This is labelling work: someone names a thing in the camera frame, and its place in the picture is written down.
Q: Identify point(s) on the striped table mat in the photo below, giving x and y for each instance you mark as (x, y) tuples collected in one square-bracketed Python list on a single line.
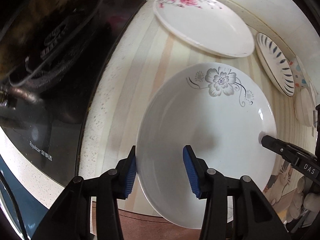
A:
[(146, 57)]

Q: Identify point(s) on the black gas stove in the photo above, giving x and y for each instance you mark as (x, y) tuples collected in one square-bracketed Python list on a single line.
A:
[(49, 134)]

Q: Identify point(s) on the white plate pink flowers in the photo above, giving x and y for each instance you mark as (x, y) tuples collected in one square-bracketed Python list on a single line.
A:
[(208, 25)]

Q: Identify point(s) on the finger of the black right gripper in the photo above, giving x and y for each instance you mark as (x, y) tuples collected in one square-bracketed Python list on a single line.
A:
[(288, 151)]

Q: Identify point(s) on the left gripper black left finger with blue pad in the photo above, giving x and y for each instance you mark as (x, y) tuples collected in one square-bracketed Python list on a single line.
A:
[(69, 216)]

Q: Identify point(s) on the bowl with coloured hearts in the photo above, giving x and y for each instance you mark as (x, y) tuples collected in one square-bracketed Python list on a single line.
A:
[(301, 79)]

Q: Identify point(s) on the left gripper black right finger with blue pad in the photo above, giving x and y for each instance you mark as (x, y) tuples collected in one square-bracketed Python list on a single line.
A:
[(253, 215)]

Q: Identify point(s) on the white plate grey flower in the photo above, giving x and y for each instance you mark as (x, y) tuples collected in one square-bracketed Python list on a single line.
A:
[(222, 114)]

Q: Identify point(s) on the white plate blue leaves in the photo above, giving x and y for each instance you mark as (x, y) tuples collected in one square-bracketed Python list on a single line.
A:
[(275, 64)]

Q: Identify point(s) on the white gloved hand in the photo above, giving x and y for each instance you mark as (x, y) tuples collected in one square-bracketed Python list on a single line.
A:
[(299, 201)]

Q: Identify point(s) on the black wok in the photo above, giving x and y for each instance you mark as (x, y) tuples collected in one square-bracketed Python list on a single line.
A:
[(37, 46)]

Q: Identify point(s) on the white bowl plain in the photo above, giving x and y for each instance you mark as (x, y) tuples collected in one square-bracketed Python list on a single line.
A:
[(298, 110)]

